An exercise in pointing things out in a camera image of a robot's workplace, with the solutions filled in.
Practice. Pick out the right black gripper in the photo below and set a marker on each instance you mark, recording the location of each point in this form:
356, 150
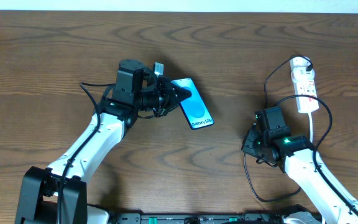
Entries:
250, 142

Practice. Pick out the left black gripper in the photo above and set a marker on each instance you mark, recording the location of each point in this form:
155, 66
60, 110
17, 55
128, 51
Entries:
168, 99

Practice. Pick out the Galaxy smartphone blue screen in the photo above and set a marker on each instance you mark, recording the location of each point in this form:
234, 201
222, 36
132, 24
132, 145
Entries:
194, 108

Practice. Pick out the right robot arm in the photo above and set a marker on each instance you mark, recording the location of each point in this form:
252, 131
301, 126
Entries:
270, 141

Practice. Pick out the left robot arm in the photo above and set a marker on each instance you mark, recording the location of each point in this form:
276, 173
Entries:
58, 193

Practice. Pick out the white USB charger plug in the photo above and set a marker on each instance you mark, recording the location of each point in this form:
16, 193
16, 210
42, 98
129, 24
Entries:
299, 61

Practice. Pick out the white power strip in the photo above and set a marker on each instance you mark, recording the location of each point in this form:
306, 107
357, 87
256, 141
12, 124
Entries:
303, 82

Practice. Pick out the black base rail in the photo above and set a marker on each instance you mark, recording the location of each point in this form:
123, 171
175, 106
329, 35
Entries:
248, 217

